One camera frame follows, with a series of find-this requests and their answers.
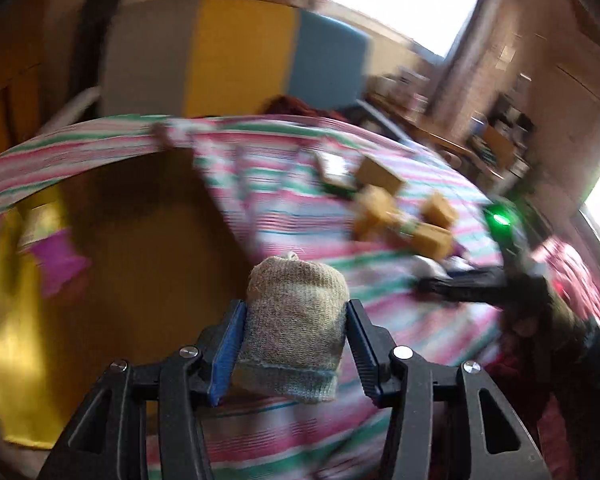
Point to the wooden desk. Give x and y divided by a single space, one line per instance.
420 130

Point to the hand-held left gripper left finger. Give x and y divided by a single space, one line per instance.
226 355

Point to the grey yellow blue padded sofa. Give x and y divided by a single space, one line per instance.
240 55

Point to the white plastic-wrapped bundle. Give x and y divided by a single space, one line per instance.
430 264

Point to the pink green striped blanket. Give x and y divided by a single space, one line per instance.
290 195

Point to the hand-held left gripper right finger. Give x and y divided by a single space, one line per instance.
364 355

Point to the red cloth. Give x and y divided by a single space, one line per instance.
570 270

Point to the red-brown cloth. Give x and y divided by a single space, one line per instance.
292 106

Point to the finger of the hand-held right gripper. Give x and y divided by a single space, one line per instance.
460 285

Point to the yellow sponge block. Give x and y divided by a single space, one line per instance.
379 171

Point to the grey knitted sock bundle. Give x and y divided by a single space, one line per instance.
292 320

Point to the purple packet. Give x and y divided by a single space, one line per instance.
60 260

